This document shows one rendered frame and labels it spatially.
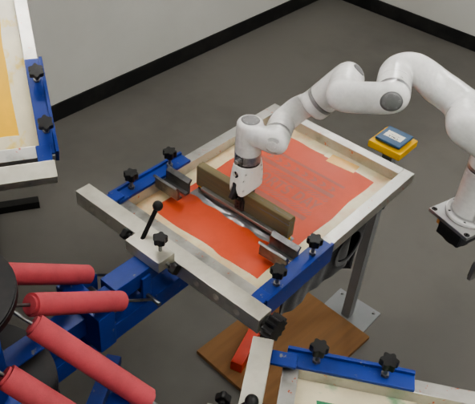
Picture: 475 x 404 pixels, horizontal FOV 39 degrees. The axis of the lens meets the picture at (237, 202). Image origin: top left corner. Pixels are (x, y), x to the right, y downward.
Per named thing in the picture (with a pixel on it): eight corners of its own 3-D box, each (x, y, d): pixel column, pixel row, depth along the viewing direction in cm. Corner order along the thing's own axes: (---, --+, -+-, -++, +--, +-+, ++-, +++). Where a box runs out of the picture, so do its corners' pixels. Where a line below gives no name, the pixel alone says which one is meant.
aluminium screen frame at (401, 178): (274, 111, 248) (274, 103, 246) (412, 183, 221) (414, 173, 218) (110, 209, 200) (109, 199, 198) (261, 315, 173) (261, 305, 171)
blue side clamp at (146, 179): (179, 167, 220) (180, 151, 216) (190, 175, 218) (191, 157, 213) (108, 210, 202) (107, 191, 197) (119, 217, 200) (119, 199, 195)
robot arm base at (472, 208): (510, 226, 178) (530, 181, 169) (477, 241, 173) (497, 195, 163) (467, 193, 188) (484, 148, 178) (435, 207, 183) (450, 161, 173)
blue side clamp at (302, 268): (316, 252, 194) (319, 234, 190) (330, 260, 192) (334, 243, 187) (249, 309, 176) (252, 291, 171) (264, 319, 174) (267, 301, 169)
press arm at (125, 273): (151, 257, 181) (150, 244, 177) (166, 268, 178) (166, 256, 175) (100, 292, 170) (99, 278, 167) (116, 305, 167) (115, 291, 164)
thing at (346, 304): (340, 288, 312) (383, 115, 251) (380, 314, 302) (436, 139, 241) (312, 315, 299) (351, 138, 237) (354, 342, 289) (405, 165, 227)
